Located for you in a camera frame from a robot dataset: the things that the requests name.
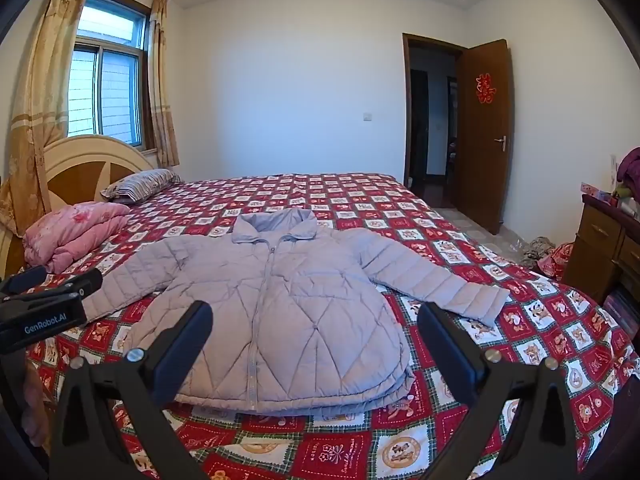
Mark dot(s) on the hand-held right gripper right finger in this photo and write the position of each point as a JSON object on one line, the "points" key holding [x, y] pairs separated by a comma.
{"points": [[450, 355]]}

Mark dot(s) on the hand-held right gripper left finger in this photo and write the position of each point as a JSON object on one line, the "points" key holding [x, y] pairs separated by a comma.
{"points": [[181, 355]]}

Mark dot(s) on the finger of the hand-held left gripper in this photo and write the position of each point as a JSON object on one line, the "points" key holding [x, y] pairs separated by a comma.
{"points": [[25, 278], [75, 283]]}

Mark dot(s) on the purple clothes pile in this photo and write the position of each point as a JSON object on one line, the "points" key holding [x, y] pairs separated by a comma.
{"points": [[631, 167]]}

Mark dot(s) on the person's left hand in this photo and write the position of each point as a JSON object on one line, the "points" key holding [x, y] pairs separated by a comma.
{"points": [[37, 400]]}

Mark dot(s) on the pink floral folded quilt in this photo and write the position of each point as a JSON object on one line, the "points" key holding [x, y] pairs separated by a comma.
{"points": [[70, 240]]}

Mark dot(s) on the striped pillow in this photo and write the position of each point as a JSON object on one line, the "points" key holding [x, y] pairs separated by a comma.
{"points": [[140, 185]]}

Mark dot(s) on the cream and wood bed headboard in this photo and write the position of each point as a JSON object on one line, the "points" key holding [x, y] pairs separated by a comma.
{"points": [[75, 160]]}

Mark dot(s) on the camouflage cloth pile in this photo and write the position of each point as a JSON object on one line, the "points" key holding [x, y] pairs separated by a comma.
{"points": [[537, 250]]}

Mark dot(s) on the red plastic bag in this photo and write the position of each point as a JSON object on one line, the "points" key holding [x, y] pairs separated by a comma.
{"points": [[557, 260]]}

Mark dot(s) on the wide beige floral curtain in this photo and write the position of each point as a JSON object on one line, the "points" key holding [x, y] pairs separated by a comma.
{"points": [[45, 110]]}

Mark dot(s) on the brown wooden cabinet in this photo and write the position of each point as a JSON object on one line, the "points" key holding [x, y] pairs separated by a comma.
{"points": [[595, 240]]}

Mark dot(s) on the brown wooden door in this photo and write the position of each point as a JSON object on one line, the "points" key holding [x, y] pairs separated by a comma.
{"points": [[480, 170]]}

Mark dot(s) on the red checked printed bedsheet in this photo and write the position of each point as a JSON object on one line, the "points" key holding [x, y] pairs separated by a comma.
{"points": [[350, 195]]}

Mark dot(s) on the sliding glass window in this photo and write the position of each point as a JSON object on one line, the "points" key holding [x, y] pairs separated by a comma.
{"points": [[115, 85]]}

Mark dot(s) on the narrow beige floral curtain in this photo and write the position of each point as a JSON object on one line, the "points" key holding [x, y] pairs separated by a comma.
{"points": [[162, 85]]}

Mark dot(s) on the pink box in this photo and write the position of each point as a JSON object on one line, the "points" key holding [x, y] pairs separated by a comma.
{"points": [[592, 190]]}

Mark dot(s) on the red paper door decoration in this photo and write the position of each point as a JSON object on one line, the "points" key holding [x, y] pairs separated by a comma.
{"points": [[485, 87]]}

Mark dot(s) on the brown wooden door frame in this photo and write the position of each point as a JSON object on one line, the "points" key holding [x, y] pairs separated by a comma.
{"points": [[406, 110]]}

